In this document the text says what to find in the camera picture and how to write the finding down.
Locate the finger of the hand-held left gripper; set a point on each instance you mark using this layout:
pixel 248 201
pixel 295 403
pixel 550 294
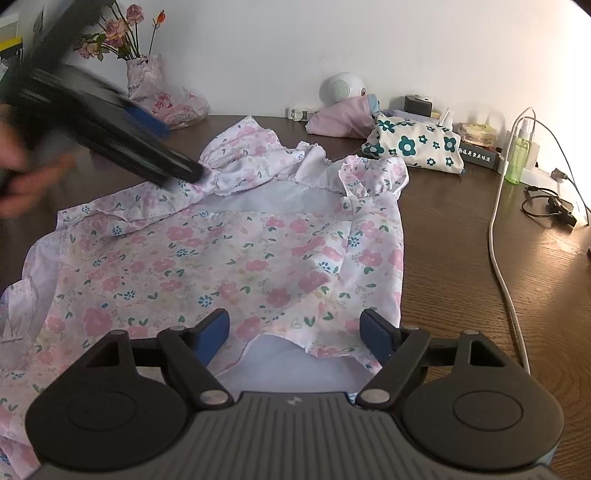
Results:
pixel 147 119
pixel 152 161

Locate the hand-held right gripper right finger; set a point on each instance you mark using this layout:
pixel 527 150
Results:
pixel 375 333

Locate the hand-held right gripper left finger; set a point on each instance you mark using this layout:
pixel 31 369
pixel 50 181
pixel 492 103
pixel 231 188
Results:
pixel 217 333

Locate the pink floral dress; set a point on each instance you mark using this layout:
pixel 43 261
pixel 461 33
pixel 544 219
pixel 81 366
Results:
pixel 184 258

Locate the person's left hand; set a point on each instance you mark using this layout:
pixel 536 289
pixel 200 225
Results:
pixel 23 184

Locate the clear printed plastic bag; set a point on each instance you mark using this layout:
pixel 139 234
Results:
pixel 180 108

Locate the pink artificial flowers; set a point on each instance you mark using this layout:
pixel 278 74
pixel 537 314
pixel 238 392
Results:
pixel 115 30

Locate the white power strip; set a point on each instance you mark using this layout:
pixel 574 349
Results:
pixel 300 114

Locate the pink cloth bag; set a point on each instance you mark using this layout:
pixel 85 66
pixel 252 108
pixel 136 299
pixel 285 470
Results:
pixel 339 120

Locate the white teal-flowered pouch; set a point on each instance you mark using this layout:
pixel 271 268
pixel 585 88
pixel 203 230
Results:
pixel 411 144

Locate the white round speaker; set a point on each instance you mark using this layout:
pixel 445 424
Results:
pixel 341 86

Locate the red and black box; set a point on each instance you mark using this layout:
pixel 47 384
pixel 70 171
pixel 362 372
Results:
pixel 480 157

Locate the green spray bottle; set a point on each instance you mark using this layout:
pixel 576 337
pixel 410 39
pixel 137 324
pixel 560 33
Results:
pixel 517 161

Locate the clear yellow-filled container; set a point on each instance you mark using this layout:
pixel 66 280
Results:
pixel 478 133

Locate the light blue cloth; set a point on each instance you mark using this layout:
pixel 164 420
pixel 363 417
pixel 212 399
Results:
pixel 373 105

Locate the white tissue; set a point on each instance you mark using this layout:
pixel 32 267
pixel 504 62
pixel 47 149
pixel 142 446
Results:
pixel 446 117

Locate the small black device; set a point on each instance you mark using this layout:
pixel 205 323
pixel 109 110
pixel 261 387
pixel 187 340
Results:
pixel 418 106

